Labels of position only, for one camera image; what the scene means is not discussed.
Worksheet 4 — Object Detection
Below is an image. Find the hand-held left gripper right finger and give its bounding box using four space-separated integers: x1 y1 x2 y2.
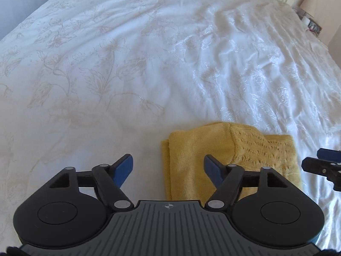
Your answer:
204 154 290 210

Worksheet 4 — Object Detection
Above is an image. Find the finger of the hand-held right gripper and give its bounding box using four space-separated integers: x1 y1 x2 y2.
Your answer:
317 148 341 163
302 157 341 179

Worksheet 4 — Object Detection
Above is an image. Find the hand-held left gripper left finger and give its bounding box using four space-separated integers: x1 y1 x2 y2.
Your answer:
49 154 134 210

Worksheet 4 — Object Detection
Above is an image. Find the yellow knit sweater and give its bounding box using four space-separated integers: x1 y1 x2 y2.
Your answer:
160 122 303 200

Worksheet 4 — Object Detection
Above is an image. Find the white floral bedspread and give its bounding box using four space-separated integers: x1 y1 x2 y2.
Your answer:
0 0 341 256

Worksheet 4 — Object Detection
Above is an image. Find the beige table lamp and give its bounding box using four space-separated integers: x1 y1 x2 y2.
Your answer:
300 0 319 19

